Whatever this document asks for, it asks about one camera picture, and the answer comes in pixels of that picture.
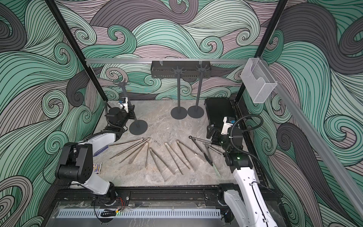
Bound dark utensil rack stand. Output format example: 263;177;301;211
117;82;148;135
171;67;188;120
188;63;209;119

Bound green metal tongs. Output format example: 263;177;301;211
204;143;221;178

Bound black metal tongs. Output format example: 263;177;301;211
189;136;213;166

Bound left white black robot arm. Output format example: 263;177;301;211
55;107;134;206

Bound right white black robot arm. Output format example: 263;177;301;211
207;124;278;227

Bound black tray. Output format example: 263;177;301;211
204;97;236;127

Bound blue card box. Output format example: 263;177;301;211
93;146;109;157

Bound small card box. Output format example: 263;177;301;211
93;162;102;174

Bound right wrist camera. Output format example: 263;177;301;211
221;116;235;135

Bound black perforated wall shelf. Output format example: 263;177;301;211
150;61;211;79

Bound clear plastic wall bin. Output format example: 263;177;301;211
241;58;277;104

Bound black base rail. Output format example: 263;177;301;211
55;185;226;207

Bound white slotted cable duct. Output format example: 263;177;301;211
55;208;222;219

